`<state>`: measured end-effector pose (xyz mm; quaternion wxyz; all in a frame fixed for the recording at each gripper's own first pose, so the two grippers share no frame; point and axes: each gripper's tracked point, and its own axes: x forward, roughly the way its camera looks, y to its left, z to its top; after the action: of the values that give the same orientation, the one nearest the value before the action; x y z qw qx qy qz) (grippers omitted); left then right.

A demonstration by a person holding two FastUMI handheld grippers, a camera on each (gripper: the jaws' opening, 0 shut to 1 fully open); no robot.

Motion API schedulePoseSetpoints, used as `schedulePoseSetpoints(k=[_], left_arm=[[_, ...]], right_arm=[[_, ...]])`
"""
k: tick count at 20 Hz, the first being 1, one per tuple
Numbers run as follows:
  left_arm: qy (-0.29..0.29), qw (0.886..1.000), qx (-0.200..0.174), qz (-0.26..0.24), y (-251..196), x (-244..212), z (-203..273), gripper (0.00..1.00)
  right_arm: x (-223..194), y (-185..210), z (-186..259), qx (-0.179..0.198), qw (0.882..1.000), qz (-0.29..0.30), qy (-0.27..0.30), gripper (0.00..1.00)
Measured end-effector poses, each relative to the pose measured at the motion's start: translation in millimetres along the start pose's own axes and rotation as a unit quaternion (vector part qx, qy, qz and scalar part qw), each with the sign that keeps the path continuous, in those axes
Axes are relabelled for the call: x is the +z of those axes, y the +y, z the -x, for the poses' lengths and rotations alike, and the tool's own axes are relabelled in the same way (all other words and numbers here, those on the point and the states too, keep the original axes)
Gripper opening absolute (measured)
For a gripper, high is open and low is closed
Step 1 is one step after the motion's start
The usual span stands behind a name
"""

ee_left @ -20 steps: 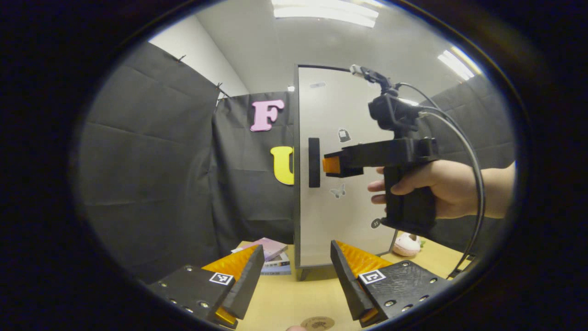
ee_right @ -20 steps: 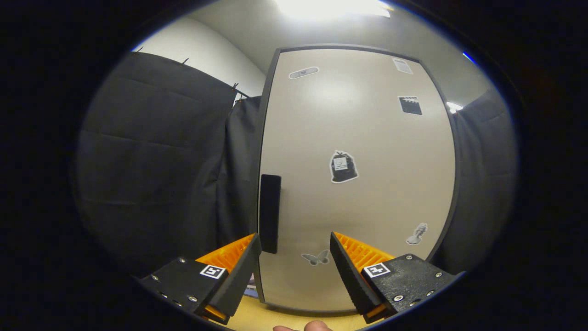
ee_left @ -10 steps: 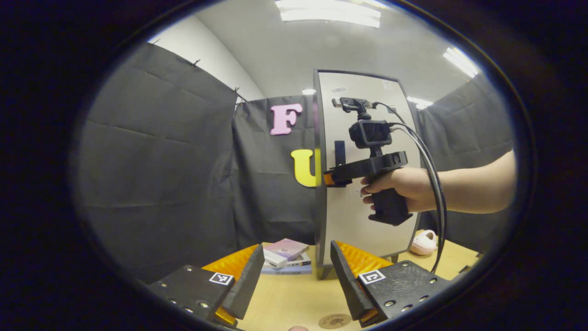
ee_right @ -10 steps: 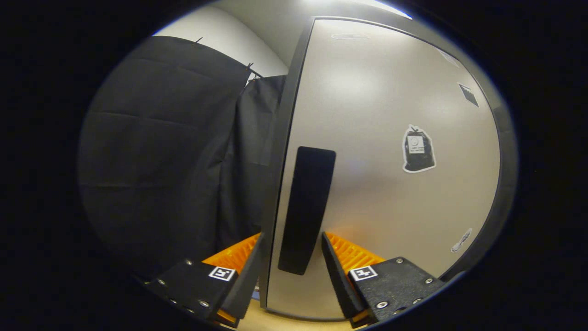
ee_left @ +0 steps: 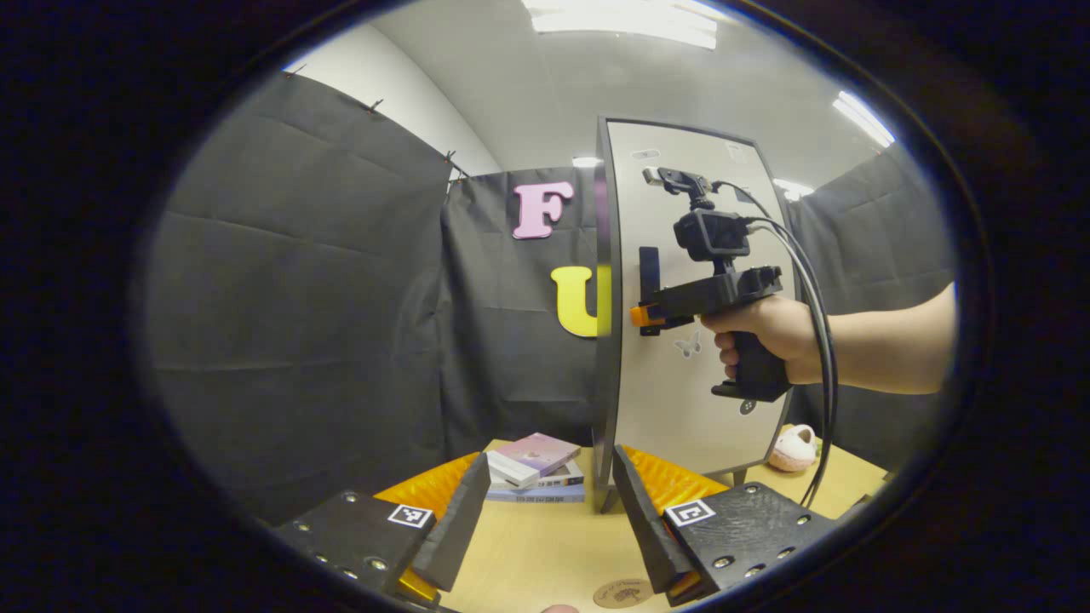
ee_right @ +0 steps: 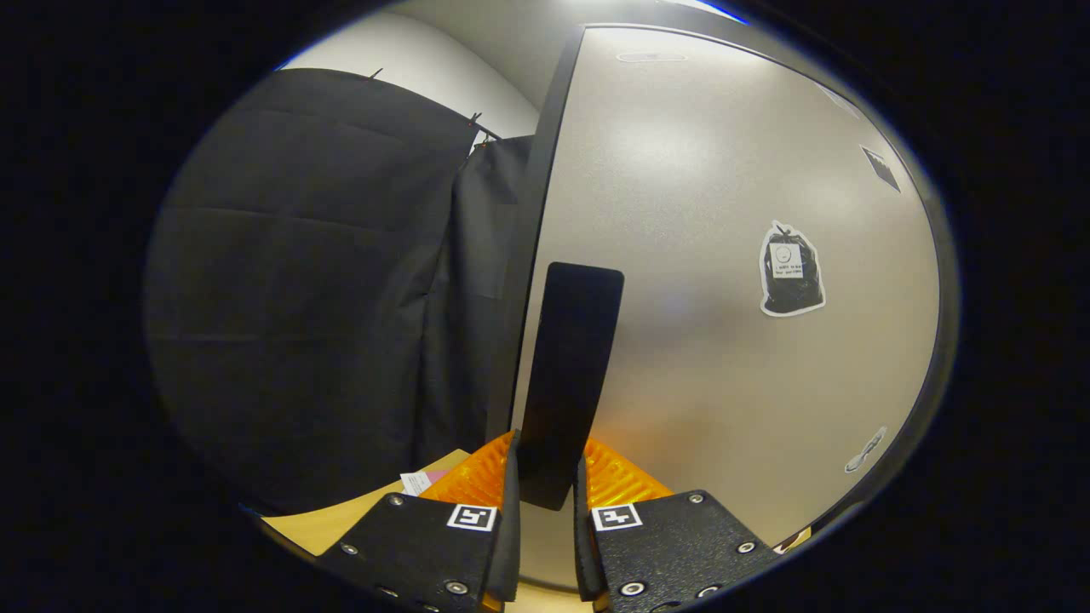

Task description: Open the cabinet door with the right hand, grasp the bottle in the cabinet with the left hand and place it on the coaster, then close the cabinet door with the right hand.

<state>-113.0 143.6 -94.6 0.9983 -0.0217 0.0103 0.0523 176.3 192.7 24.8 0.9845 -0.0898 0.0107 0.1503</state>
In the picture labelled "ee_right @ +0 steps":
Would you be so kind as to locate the black backdrop cloth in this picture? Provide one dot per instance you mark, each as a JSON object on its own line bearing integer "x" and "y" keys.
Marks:
{"x": 298, "y": 298}

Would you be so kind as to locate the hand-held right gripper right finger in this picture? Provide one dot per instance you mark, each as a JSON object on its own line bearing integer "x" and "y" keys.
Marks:
{"x": 681, "y": 545}

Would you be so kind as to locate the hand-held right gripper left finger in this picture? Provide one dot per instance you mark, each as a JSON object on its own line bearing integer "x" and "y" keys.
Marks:
{"x": 409, "y": 545}

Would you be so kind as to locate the pink packet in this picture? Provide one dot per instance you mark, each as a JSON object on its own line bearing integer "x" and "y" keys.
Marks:
{"x": 450, "y": 474}

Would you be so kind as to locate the white printed paper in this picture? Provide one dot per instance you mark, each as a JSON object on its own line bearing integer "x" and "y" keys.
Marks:
{"x": 416, "y": 483}

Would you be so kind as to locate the beige cabinet door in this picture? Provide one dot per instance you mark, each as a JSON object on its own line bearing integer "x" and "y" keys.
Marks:
{"x": 724, "y": 383}

